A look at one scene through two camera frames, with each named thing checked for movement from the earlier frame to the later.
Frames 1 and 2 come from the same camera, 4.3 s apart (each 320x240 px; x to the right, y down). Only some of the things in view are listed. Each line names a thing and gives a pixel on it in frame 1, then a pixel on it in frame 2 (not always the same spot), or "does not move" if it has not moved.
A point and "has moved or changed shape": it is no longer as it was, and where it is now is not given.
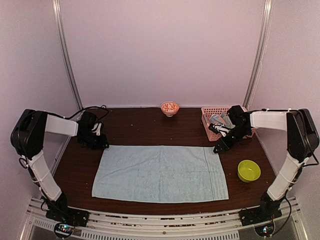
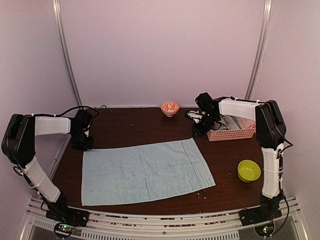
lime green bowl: x=248 y=171 does not move
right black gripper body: x=238 y=133 → x=207 y=125
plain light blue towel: x=168 y=174 has moved or changed shape
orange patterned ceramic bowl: x=170 y=108 does not move
